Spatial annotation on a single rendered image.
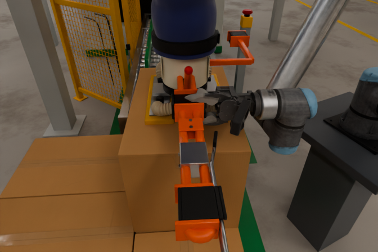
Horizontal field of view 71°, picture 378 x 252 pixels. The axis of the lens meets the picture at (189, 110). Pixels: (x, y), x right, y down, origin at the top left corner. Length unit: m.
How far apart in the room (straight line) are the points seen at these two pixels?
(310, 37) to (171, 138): 0.52
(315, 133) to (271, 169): 0.89
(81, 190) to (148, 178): 0.50
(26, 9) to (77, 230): 1.52
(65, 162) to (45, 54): 1.04
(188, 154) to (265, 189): 1.45
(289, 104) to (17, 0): 1.87
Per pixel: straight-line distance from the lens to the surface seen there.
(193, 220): 0.48
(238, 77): 2.11
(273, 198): 1.96
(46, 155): 1.55
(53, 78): 2.35
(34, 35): 2.24
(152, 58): 2.48
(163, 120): 0.90
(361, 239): 1.99
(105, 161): 1.40
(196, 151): 0.59
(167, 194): 0.94
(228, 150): 0.81
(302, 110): 0.81
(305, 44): 0.91
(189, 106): 0.72
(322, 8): 0.91
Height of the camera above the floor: 1.50
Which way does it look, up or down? 34 degrees down
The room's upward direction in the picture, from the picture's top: straight up
